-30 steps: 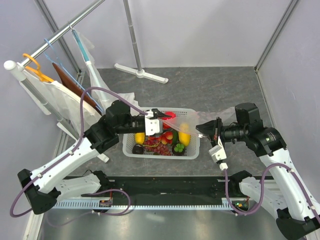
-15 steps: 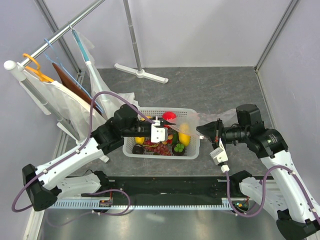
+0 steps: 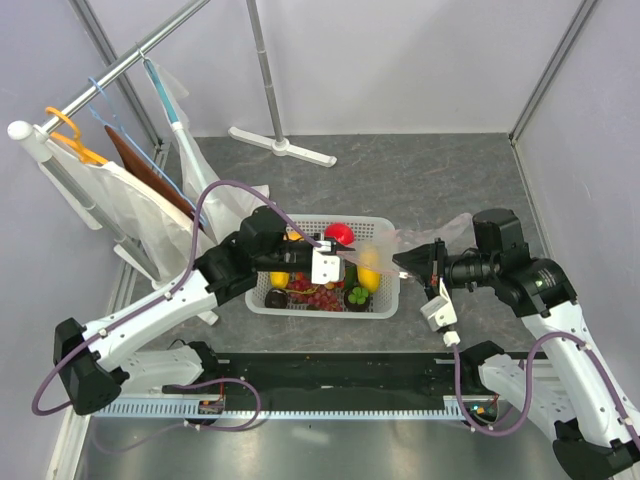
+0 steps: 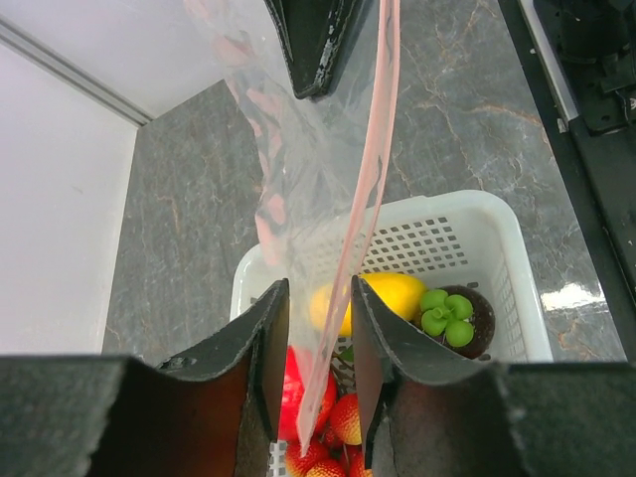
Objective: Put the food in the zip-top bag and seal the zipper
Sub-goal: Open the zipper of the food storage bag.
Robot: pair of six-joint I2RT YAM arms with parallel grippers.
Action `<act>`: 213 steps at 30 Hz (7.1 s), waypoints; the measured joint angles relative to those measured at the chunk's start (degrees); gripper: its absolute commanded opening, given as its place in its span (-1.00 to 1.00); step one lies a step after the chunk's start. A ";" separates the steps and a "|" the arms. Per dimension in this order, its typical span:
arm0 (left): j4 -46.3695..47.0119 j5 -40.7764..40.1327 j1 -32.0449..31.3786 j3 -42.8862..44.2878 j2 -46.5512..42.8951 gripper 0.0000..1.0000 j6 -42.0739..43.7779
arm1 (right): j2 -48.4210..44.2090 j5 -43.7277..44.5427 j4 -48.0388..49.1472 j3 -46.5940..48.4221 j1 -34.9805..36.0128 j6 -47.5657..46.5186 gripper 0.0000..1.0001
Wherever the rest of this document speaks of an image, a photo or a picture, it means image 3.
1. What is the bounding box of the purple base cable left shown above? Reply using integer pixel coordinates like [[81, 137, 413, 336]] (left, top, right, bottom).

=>
[[91, 376, 264, 455]]

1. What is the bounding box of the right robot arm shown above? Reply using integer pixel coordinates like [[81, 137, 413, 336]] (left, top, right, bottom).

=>
[[393, 208, 639, 479]]

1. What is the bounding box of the silver clothes rack rail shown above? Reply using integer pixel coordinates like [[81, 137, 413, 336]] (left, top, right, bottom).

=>
[[61, 0, 209, 143]]

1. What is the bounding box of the purple grape bunch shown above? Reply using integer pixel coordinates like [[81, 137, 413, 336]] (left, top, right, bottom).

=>
[[285, 282, 343, 312]]

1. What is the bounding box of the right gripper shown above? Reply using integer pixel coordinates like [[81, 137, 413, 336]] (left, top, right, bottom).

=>
[[393, 237, 500, 302]]

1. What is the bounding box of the blue wire hanger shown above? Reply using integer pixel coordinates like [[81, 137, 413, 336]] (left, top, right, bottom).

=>
[[89, 77, 195, 212]]

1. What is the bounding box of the orange hanger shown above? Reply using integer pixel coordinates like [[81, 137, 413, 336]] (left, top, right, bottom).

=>
[[45, 106, 108, 166]]

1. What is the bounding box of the rack pole with white foot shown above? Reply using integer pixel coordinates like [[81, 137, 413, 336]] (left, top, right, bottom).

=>
[[228, 0, 337, 168]]

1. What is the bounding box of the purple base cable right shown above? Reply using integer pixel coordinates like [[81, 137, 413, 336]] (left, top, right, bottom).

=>
[[447, 384, 521, 434]]

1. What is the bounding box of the light blue cable duct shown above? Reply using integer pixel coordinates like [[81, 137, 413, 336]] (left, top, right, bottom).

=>
[[94, 396, 464, 421]]

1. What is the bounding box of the white plastic basket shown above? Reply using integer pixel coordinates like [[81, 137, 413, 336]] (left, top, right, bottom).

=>
[[245, 214, 400, 320]]

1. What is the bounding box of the green leaf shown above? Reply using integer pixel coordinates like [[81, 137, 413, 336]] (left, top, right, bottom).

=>
[[343, 265, 358, 290]]

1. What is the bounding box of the dark mangosteen left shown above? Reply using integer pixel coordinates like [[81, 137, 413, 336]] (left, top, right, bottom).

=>
[[264, 288, 289, 309]]

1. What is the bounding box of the clear plastic garment cover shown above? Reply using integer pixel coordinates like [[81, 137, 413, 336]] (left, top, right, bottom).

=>
[[143, 59, 264, 243]]

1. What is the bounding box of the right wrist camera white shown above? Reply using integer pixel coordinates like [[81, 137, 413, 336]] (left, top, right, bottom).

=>
[[420, 278, 460, 347]]

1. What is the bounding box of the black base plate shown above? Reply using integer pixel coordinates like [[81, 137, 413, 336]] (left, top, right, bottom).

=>
[[198, 352, 454, 410]]

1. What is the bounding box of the mangosteen with green calyx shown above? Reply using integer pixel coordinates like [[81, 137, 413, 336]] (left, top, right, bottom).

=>
[[343, 286, 371, 313]]

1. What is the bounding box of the brown wooden hanger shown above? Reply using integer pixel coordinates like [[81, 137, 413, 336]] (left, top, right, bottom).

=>
[[104, 126, 194, 220]]

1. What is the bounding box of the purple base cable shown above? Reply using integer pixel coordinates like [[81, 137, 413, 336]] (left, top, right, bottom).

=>
[[447, 384, 521, 434], [91, 376, 264, 455]]

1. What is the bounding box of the white garment bag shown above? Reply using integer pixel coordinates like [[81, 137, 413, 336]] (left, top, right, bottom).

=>
[[45, 140, 192, 283]]

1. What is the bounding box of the teal and white hanger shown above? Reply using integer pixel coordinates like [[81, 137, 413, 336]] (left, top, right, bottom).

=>
[[143, 58, 215, 202]]

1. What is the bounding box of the clear zip top bag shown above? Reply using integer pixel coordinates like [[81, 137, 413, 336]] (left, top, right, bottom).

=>
[[338, 213, 472, 275]]

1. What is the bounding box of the yellow mango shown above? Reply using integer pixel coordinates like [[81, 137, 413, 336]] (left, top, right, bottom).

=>
[[357, 246, 381, 294], [270, 272, 290, 289]]

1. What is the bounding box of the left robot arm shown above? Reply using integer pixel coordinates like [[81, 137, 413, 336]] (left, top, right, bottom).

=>
[[53, 206, 348, 415]]

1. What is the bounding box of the red lychee bunch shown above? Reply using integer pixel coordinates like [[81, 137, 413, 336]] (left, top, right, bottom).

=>
[[292, 272, 344, 292]]

